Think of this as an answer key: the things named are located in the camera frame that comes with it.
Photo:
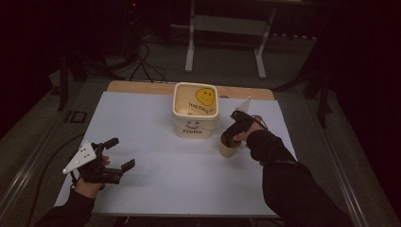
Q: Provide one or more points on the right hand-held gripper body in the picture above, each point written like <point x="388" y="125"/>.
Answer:
<point x="242" y="123"/>

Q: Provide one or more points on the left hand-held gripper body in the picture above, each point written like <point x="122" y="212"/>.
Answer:
<point x="82" y="157"/>

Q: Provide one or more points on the beige paper cup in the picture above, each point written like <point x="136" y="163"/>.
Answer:
<point x="227" y="153"/>

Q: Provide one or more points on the person's right hand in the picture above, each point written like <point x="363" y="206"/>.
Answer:
<point x="249" y="132"/>

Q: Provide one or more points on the person's left hand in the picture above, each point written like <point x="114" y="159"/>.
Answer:
<point x="87" y="189"/>

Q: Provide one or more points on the beige smiley face bucket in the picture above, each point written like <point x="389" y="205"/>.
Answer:
<point x="195" y="126"/>

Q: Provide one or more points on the white table mat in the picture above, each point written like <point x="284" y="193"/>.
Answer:
<point x="164" y="176"/>

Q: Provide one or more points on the black floor socket box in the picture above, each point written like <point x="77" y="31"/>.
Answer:
<point x="75" y="117"/>

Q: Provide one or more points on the black metal stand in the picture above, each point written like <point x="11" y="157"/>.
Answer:
<point x="64" y="82"/>
<point x="322" y="97"/>

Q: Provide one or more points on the white metal stand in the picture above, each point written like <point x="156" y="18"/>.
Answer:
<point x="227" y="25"/>

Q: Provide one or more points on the dark equipment with red light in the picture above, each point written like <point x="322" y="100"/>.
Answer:
<point x="133" y="28"/>

